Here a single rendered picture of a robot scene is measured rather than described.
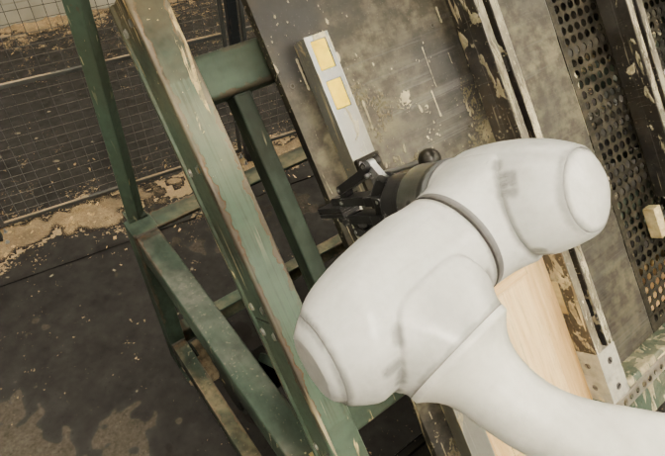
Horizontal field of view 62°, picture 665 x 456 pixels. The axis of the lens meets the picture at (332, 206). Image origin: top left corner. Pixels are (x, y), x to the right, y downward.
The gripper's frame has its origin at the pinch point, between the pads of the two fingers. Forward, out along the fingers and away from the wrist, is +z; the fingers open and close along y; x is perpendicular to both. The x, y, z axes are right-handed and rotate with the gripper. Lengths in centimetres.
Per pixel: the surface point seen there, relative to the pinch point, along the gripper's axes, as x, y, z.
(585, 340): 48, 53, 10
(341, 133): 12.2, -9.1, 11.5
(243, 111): 1.1, -18.9, 20.8
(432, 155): 19.3, -0.6, -0.2
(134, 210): -10, -8, 110
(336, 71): 15.8, -19.0, 11.5
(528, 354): 36, 49, 14
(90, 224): -12, -6, 248
